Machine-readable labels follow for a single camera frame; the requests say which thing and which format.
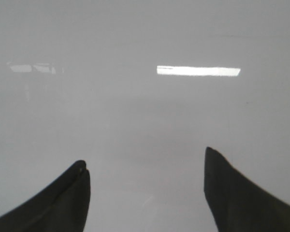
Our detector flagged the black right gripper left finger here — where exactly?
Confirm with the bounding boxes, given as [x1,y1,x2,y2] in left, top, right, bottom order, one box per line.
[0,160,90,232]

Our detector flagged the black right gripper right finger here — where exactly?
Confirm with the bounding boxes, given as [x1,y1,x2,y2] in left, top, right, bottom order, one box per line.
[203,147,290,232]

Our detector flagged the white whiteboard with aluminium frame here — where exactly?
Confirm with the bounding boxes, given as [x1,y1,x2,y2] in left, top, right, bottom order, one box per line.
[0,0,290,232]

